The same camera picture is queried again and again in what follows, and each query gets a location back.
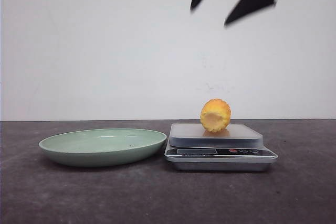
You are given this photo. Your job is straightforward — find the yellow corn cob piece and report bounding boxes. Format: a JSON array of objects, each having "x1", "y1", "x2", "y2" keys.
[{"x1": 200, "y1": 99, "x2": 231, "y2": 133}]

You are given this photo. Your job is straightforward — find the silver digital kitchen scale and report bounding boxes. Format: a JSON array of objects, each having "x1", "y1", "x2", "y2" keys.
[{"x1": 165, "y1": 123, "x2": 278, "y2": 172}]

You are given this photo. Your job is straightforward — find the green shallow plate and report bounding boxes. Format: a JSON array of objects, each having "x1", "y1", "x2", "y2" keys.
[{"x1": 39, "y1": 128, "x2": 167, "y2": 167}]

